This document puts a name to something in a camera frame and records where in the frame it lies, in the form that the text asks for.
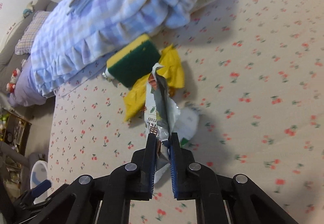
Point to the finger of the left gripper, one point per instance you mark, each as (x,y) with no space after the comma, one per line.
(40,188)

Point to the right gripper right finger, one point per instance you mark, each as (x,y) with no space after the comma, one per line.
(220,199)

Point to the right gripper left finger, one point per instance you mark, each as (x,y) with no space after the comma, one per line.
(105,199)

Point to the torn silver snack wrapper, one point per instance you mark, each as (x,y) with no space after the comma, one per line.
(160,115)

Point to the white yogurt bottle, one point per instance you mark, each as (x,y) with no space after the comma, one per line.
(108,76)

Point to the yellow green sponge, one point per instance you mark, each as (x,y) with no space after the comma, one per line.
(134,61)

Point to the white patterned trash bin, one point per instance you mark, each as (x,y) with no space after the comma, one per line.
(38,175)

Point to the grey rolling chair stand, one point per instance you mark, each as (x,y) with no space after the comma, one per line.
(12,159)

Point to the wooden toy shelf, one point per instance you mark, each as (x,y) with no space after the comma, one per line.
(14,131)

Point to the purple bed mattress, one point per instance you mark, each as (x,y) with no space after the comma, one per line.
(25,93)

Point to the hello kitty plush toy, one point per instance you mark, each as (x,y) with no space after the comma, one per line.
(12,83)

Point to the grey headboard cushion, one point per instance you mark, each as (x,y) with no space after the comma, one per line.
(9,60)

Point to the plaid pillow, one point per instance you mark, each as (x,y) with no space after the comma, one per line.
(24,45)

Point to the blue plaid ruffled blanket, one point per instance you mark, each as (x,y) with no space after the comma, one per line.
(66,44)

